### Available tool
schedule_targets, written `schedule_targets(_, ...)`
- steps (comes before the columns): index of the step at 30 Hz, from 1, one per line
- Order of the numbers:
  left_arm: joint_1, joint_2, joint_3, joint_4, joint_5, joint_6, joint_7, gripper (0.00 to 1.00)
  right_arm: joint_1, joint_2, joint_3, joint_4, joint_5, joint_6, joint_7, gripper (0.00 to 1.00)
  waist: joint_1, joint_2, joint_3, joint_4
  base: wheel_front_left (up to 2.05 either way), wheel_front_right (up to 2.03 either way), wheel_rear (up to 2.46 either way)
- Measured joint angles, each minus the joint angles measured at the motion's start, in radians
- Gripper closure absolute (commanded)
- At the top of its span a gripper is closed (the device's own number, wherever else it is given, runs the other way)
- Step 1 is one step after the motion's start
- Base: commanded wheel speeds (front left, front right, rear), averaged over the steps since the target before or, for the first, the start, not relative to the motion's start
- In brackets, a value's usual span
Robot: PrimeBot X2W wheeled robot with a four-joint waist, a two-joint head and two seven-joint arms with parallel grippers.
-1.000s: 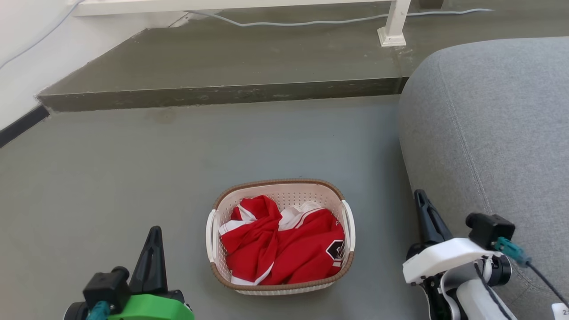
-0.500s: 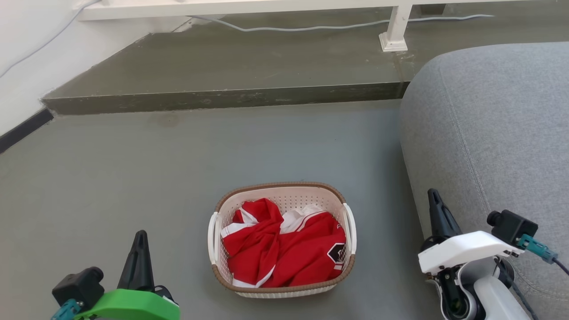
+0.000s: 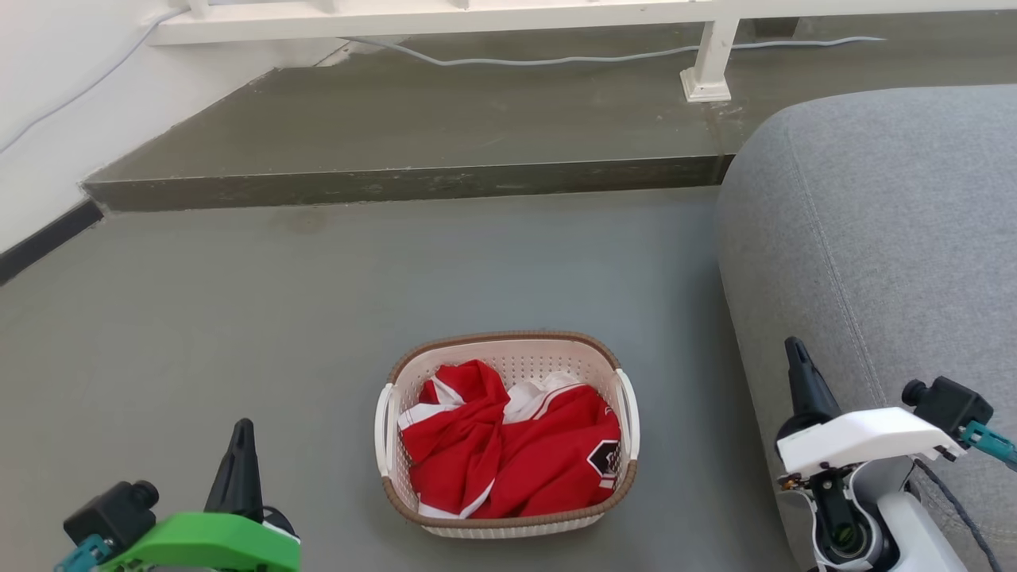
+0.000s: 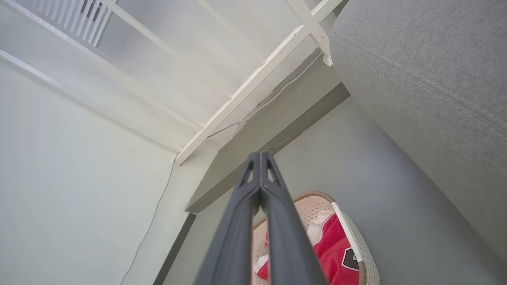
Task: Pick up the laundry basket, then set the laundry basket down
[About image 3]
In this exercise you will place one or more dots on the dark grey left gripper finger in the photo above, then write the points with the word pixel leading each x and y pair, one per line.
pixel 237 477

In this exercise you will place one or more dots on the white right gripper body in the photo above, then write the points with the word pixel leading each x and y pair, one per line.
pixel 866 437

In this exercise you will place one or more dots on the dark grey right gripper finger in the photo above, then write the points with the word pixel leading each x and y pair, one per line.
pixel 806 389

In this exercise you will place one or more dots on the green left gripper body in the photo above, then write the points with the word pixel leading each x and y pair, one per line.
pixel 206 544

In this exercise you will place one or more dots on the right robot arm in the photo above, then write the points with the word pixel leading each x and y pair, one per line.
pixel 874 516

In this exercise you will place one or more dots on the white plastic laundry basket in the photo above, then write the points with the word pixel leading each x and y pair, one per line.
pixel 508 349

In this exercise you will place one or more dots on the grey fabric sofa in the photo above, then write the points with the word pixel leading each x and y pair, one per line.
pixel 874 222

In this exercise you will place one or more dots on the white cloth garment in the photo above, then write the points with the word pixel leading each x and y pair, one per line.
pixel 536 397

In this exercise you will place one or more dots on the red jersey garment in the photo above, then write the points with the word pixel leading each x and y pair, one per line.
pixel 524 469

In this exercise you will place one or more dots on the black baseboard strip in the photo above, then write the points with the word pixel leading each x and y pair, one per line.
pixel 48 238

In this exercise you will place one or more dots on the raised concrete step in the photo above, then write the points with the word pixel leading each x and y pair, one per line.
pixel 413 127

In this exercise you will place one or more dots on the white railing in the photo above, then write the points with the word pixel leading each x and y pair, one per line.
pixel 477 20

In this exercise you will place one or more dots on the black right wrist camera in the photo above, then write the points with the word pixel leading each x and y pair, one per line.
pixel 949 405

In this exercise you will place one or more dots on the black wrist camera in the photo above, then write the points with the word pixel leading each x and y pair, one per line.
pixel 111 516
pixel 949 405

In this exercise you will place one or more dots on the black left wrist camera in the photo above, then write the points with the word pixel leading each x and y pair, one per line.
pixel 111 516

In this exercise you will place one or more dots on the teal right camera connector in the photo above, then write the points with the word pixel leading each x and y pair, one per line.
pixel 989 441

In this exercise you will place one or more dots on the teal camera connector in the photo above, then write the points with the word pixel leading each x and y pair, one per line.
pixel 83 556
pixel 989 441

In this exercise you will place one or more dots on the teal left camera connector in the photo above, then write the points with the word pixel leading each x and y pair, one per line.
pixel 83 556

